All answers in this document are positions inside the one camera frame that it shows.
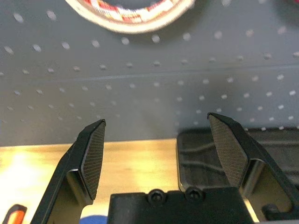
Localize blue tape roll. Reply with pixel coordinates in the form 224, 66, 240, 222
78, 215, 108, 224

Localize orange black handled pliers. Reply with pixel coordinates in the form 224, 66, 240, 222
4, 204, 28, 224

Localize black plastic tool case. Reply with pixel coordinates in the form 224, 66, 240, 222
176, 127, 299, 190

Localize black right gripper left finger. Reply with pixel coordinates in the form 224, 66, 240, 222
30, 119, 107, 224

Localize white tape roll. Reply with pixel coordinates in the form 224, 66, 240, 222
64, 0, 196, 35

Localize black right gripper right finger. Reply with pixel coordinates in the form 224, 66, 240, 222
207, 112, 299, 214

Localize grey perforated pegboard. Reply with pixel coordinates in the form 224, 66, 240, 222
0, 0, 299, 147

